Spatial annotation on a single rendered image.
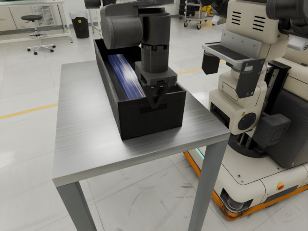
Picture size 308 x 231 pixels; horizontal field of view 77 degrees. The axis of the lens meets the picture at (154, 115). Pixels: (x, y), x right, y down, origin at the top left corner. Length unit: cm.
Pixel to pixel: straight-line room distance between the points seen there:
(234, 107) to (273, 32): 34
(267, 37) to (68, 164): 76
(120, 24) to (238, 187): 96
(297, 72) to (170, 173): 96
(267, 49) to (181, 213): 97
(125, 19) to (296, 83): 89
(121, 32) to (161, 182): 117
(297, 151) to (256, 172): 22
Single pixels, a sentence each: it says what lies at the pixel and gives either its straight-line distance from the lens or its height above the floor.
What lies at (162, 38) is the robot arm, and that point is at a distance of 38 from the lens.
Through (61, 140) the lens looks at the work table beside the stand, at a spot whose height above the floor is 80.
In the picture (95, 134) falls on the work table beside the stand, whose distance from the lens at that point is 54.
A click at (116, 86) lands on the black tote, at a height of 81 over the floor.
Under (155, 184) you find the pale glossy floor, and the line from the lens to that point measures 139.
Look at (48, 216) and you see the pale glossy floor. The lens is 142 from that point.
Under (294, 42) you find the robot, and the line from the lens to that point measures 79.
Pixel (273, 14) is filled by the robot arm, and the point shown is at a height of 106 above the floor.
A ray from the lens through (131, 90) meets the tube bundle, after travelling 62.
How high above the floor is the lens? 114
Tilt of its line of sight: 36 degrees down
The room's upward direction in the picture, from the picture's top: straight up
